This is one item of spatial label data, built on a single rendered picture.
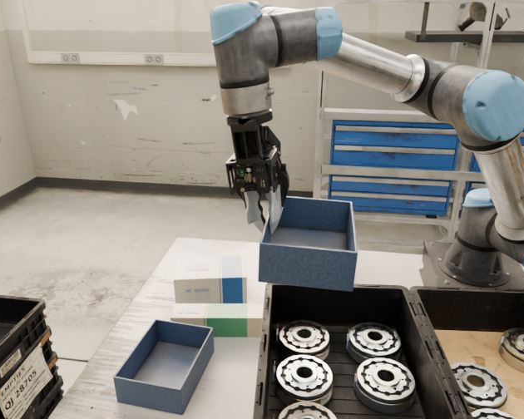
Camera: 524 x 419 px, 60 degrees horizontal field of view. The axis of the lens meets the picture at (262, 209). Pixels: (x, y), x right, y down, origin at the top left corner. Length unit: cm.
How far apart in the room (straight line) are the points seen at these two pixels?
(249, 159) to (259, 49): 15
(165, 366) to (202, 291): 25
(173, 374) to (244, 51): 74
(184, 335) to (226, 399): 20
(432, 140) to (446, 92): 185
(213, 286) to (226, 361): 24
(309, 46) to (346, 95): 285
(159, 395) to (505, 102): 86
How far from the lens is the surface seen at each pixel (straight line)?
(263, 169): 68
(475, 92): 91
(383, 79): 94
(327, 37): 72
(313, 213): 88
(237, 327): 118
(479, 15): 296
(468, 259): 133
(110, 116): 402
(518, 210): 112
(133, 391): 105
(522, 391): 101
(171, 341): 119
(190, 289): 129
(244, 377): 110
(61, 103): 420
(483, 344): 108
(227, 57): 67
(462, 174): 285
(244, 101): 67
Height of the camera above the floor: 146
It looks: 24 degrees down
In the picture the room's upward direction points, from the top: straight up
